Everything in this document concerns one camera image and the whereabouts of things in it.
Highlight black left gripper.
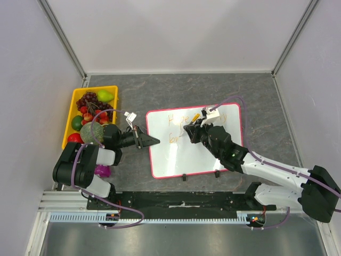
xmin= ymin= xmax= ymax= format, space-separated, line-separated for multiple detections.
xmin=116 ymin=125 xmax=159 ymax=149

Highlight yellow capped marker pen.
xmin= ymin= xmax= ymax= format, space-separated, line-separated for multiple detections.
xmin=179 ymin=114 xmax=200 ymax=137

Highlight pink framed whiteboard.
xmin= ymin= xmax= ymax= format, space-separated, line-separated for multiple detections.
xmin=146 ymin=106 xmax=226 ymax=179

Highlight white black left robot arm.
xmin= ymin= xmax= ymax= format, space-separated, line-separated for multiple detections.
xmin=52 ymin=124 xmax=160 ymax=210

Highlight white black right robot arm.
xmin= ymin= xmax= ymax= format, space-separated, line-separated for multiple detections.
xmin=184 ymin=119 xmax=340 ymax=223

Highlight red cherry cluster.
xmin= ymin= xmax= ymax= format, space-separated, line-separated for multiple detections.
xmin=80 ymin=106 xmax=110 ymax=125

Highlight purple snack packet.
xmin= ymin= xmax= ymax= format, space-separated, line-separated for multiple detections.
xmin=94 ymin=165 xmax=111 ymax=178

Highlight green netted melon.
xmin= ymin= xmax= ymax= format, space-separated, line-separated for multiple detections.
xmin=80 ymin=122 xmax=104 ymax=145

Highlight green pear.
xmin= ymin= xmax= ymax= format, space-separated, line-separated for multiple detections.
xmin=97 ymin=89 xmax=115 ymax=102

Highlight purple grape bunch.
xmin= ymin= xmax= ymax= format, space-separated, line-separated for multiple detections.
xmin=76 ymin=91 xmax=113 ymax=111

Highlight red apple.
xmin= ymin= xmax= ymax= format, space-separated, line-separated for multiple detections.
xmin=67 ymin=133 xmax=84 ymax=144

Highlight green lime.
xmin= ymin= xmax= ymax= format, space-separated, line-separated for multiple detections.
xmin=71 ymin=115 xmax=83 ymax=131

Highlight yellow plastic fruit basket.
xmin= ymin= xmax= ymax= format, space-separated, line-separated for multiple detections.
xmin=62 ymin=85 xmax=118 ymax=148

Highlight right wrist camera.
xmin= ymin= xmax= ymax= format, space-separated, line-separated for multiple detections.
xmin=200 ymin=106 xmax=220 ymax=127

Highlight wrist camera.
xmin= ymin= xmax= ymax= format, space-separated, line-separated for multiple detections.
xmin=124 ymin=111 xmax=137 ymax=129
xmin=200 ymin=106 xmax=220 ymax=127

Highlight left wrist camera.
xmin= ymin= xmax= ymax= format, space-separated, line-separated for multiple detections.
xmin=124 ymin=111 xmax=137 ymax=129

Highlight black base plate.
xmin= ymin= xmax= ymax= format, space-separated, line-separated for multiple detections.
xmin=86 ymin=190 xmax=278 ymax=220

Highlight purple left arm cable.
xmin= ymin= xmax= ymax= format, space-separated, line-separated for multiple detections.
xmin=71 ymin=108 xmax=146 ymax=230

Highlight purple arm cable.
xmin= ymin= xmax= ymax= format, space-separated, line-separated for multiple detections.
xmin=71 ymin=108 xmax=146 ymax=230
xmin=212 ymin=95 xmax=341 ymax=231

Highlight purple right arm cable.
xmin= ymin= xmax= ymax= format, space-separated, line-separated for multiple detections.
xmin=212 ymin=95 xmax=341 ymax=231

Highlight white slotted cable duct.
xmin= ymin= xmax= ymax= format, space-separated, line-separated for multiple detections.
xmin=49 ymin=211 xmax=254 ymax=223

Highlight aluminium frame rail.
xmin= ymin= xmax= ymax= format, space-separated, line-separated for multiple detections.
xmin=37 ymin=190 xmax=91 ymax=213

